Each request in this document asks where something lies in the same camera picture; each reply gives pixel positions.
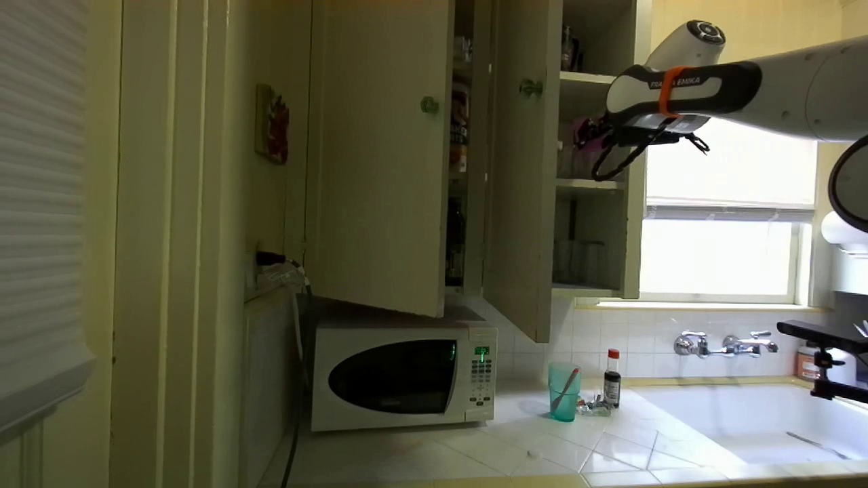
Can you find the dark sauce bottle red cap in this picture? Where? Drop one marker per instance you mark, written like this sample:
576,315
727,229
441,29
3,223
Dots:
610,383

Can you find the white kitchen sink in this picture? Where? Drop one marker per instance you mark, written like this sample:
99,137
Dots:
776,416

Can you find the red wall box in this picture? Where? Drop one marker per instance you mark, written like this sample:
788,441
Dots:
274,125

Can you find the cream wall cupboard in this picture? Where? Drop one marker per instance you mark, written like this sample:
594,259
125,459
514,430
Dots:
632,225

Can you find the crumpled silver foil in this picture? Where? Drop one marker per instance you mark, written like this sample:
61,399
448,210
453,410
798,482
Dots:
279,274

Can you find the bright window with blind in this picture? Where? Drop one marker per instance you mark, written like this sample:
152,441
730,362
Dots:
723,252

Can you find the white door blind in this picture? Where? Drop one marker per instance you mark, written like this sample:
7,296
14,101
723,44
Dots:
45,179

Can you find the white microwave oven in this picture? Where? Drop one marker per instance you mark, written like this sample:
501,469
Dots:
396,376

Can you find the chrome sink faucet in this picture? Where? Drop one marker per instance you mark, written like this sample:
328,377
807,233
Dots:
723,342

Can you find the labelled food package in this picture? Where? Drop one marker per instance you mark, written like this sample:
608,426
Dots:
458,125

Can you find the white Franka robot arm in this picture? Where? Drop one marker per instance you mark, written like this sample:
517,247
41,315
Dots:
796,86

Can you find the teal plastic cup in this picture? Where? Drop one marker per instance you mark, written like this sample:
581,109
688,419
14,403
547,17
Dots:
566,403

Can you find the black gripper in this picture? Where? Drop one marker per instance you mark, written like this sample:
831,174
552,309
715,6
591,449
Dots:
632,133

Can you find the black camera on mount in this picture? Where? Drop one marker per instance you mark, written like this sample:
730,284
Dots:
818,332

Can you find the dark jar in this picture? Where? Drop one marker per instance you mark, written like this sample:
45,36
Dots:
570,49

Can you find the cream cupboard door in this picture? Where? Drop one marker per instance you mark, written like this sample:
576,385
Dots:
381,163
524,179

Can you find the small red can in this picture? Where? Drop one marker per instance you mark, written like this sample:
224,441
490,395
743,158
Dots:
803,366

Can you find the pink plastic cup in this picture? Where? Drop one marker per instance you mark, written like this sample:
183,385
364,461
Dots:
570,143

